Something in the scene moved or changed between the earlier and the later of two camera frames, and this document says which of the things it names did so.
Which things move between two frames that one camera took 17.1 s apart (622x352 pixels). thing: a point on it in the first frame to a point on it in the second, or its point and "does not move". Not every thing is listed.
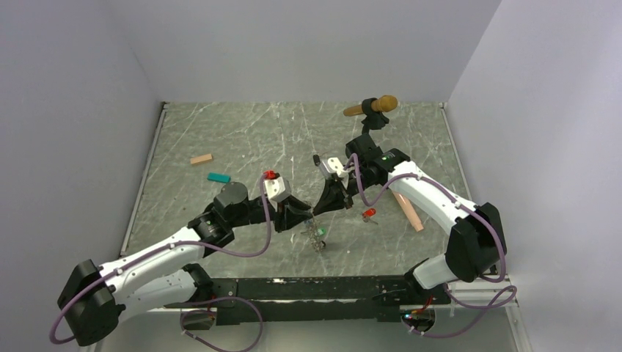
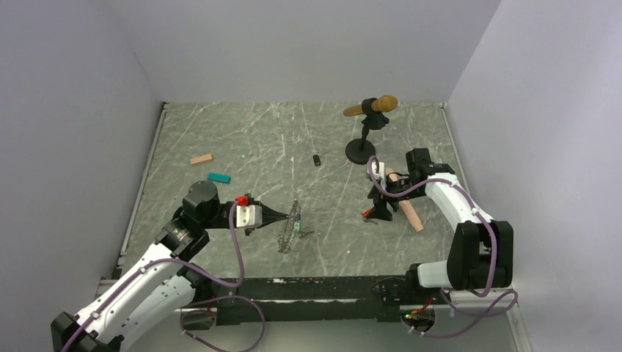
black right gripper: x=334 y=197 to x=380 y=210
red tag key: x=367 y=214 does not move
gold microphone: x=384 y=103 does not move
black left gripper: x=285 y=218 to x=270 y=216
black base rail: x=378 y=299 does not move
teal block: x=220 y=177 does not move
